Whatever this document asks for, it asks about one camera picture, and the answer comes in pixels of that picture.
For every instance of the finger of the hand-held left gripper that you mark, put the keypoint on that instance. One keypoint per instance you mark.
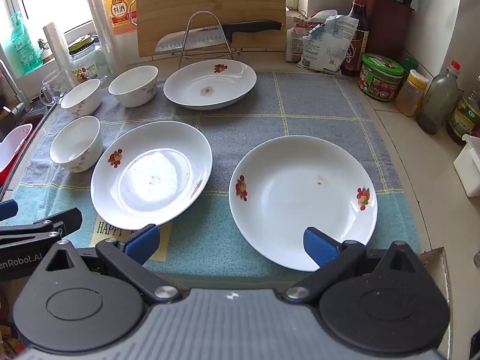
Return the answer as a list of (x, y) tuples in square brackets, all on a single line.
[(63, 221), (8, 210)]

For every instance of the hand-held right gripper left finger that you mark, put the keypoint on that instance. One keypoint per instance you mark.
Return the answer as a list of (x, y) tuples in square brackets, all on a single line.
[(144, 242)]

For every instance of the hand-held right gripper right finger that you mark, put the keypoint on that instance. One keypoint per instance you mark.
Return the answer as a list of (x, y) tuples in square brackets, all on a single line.
[(318, 245)]

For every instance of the white floral bowl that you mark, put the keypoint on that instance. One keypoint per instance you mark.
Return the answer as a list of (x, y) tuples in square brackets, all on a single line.
[(133, 86), (82, 99), (75, 146)]

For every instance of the red white basin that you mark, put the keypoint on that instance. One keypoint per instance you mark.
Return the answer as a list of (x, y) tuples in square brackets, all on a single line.
[(9, 150)]

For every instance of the metal faucet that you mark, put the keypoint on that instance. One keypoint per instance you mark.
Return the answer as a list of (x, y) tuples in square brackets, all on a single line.
[(18, 110)]

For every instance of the grey teal checked mat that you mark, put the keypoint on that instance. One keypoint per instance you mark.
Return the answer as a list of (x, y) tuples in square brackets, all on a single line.
[(318, 120)]

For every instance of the clear glass mug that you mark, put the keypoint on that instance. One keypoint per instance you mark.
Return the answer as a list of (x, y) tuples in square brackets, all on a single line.
[(52, 82)]

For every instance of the glass jar with dark lid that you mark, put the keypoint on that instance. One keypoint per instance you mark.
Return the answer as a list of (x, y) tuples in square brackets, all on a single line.
[(84, 67)]

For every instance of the green dish soap bottle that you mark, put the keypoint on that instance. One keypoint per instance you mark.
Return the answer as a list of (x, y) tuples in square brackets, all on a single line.
[(24, 48)]

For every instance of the white plastic box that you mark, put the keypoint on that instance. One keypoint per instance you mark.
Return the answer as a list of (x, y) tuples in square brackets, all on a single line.
[(468, 168)]

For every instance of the small green plant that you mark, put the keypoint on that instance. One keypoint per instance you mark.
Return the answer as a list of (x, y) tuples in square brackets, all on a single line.
[(43, 45)]

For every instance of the green lid sauce jar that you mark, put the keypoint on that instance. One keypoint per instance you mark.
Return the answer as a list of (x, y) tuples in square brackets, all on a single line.
[(378, 78)]

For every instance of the yellow lid spice jar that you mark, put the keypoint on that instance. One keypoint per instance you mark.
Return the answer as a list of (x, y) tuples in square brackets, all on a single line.
[(410, 93)]

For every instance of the clear bottle red cap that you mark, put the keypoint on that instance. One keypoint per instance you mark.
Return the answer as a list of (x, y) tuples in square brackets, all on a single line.
[(437, 101)]

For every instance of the green label oil bottle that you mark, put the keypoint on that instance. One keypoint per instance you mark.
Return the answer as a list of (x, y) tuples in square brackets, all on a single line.
[(465, 116)]

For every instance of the stack of clear plastic cups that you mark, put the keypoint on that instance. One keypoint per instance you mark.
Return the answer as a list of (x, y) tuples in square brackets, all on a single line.
[(99, 26)]

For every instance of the white crumpled food bag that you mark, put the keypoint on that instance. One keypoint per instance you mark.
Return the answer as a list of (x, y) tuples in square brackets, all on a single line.
[(330, 45)]

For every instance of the red white food packet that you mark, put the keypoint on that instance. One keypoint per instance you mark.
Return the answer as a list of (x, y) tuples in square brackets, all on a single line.
[(294, 45)]

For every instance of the green cap small bottle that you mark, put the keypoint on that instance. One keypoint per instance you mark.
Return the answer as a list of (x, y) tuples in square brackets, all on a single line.
[(408, 63)]

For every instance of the orange cooking wine bottle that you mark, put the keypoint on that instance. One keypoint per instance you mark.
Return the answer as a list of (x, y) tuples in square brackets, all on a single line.
[(118, 7)]

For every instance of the dark soy sauce bottle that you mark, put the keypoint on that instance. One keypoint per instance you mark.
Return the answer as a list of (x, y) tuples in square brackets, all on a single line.
[(356, 26)]

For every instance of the dark red knife block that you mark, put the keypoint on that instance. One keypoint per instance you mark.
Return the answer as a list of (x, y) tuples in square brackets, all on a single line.
[(388, 30)]

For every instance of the white plastic object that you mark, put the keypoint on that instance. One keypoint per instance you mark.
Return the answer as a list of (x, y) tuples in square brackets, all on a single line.
[(318, 15)]

